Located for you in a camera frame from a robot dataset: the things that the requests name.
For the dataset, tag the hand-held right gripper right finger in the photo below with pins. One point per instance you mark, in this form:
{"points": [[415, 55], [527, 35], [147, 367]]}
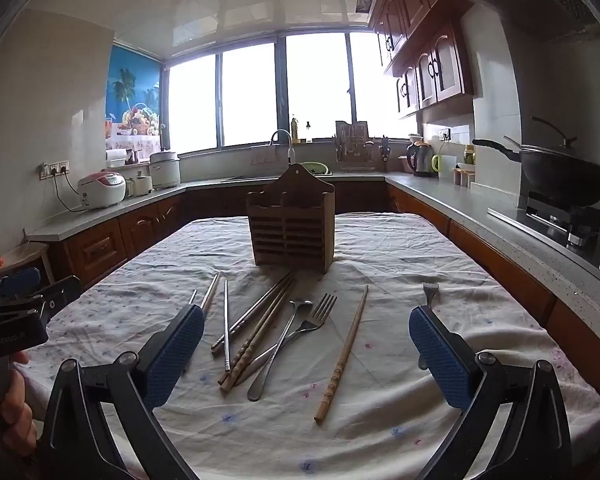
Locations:
{"points": [[440, 355]]}

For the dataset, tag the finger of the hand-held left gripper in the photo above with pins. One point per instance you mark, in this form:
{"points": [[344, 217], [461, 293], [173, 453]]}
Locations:
{"points": [[62, 290]]}

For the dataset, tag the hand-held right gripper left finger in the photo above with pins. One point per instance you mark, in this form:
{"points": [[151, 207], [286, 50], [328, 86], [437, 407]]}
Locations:
{"points": [[177, 355]]}

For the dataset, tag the wooden utensil holder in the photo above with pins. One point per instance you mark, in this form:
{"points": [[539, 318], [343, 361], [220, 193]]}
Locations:
{"points": [[290, 230]]}

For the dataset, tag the person's left hand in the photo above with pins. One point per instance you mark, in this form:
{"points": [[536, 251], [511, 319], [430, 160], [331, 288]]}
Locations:
{"points": [[10, 420]]}

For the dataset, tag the brown lower cabinets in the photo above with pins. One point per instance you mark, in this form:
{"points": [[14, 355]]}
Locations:
{"points": [[100, 250]]}

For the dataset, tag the brown cabinets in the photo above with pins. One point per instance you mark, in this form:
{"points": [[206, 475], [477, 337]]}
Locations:
{"points": [[100, 250], [445, 65]]}

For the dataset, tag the metal fork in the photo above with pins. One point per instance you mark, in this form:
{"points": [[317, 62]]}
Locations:
{"points": [[307, 327], [431, 299]]}

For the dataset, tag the white and red rice cooker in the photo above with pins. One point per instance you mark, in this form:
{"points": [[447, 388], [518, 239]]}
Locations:
{"points": [[102, 190]]}

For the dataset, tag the white floral tablecloth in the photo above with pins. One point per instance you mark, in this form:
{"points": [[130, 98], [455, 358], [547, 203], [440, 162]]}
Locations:
{"points": [[380, 260]]}

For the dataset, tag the small white appliance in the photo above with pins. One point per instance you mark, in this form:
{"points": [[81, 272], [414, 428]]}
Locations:
{"points": [[140, 185]]}

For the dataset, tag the metal spoon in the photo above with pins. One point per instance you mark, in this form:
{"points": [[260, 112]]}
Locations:
{"points": [[301, 305]]}

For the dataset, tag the paper towel roll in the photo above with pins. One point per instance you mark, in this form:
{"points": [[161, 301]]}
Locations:
{"points": [[115, 157]]}

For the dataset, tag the grey kitchen countertop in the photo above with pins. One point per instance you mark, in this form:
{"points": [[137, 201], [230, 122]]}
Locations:
{"points": [[455, 200]]}

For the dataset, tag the white round cooker pot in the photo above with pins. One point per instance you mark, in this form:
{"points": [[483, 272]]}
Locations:
{"points": [[165, 170]]}

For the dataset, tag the gas stove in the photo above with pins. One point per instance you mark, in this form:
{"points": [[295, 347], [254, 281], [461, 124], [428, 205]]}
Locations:
{"points": [[555, 220]]}

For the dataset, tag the spice jar set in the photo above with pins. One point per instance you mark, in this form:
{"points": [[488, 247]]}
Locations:
{"points": [[463, 177]]}

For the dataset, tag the pink cup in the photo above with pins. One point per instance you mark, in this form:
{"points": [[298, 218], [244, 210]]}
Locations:
{"points": [[404, 164]]}

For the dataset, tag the steel electric kettle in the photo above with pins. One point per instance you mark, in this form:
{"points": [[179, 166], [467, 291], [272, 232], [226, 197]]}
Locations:
{"points": [[421, 160]]}

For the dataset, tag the jar with yellow lid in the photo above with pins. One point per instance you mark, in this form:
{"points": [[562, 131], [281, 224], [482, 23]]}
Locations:
{"points": [[469, 156]]}

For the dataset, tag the pink dishcloth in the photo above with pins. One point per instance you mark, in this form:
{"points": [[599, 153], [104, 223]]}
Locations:
{"points": [[267, 160]]}

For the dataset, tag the black wok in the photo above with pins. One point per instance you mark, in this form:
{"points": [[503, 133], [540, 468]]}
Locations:
{"points": [[565, 180]]}

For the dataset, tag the wooden spatula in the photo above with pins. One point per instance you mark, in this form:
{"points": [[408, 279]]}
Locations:
{"points": [[512, 143]]}

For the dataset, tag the green colander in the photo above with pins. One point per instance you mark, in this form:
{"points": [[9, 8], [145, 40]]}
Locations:
{"points": [[312, 165]]}

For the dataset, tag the curved sink faucet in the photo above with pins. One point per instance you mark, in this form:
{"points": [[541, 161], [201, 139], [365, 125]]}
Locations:
{"points": [[290, 152]]}

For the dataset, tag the glass wok lid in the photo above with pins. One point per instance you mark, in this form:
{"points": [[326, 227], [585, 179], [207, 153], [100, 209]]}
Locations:
{"points": [[555, 151]]}

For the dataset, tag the dish drying rack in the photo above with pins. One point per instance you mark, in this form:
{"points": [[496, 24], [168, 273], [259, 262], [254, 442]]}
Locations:
{"points": [[352, 132]]}

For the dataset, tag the yellow oil bottle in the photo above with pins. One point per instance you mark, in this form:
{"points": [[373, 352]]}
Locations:
{"points": [[294, 132]]}

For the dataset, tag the large kitchen window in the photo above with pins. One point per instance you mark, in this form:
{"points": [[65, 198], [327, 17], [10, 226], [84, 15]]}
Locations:
{"points": [[255, 95]]}

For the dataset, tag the brown upper cabinets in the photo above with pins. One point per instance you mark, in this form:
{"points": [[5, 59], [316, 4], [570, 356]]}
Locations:
{"points": [[445, 65]]}

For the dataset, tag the ceiling vent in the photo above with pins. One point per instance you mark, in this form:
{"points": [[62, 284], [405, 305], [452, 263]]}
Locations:
{"points": [[364, 3]]}

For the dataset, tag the wall socket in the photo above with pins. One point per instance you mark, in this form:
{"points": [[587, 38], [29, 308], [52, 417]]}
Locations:
{"points": [[444, 134], [55, 169]]}

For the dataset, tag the beach and fruit wall poster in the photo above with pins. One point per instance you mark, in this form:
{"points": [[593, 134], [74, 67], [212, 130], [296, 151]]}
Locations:
{"points": [[130, 90]]}

